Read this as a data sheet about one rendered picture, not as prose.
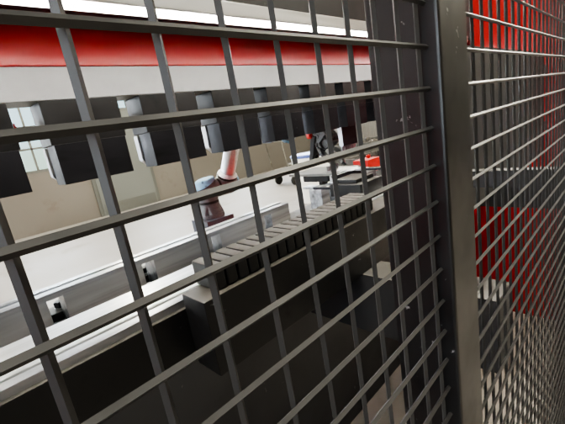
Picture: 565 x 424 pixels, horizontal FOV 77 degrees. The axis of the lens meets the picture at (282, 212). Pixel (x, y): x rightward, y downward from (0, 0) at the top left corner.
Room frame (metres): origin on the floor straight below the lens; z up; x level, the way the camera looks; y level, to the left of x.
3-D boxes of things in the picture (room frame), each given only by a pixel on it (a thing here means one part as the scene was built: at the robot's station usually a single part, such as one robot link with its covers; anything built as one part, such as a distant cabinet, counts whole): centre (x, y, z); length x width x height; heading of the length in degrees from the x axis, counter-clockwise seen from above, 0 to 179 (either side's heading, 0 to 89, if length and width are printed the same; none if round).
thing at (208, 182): (2.05, 0.41, 0.94); 0.13 x 0.12 x 0.14; 133
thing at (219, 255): (0.66, -0.03, 1.02); 0.44 x 0.06 x 0.04; 133
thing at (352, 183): (1.13, -0.18, 1.01); 0.26 x 0.12 x 0.05; 43
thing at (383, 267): (0.79, -0.14, 0.81); 0.64 x 0.08 x 0.14; 43
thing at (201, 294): (0.83, -0.22, 0.94); 1.02 x 0.06 x 0.12; 133
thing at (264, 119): (1.22, -0.04, 1.26); 0.15 x 0.09 x 0.17; 133
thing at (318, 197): (1.44, -0.27, 0.92); 0.39 x 0.06 x 0.10; 133
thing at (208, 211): (2.05, 0.41, 0.82); 0.15 x 0.15 x 0.10
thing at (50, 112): (0.81, 0.40, 1.26); 0.15 x 0.09 x 0.17; 133
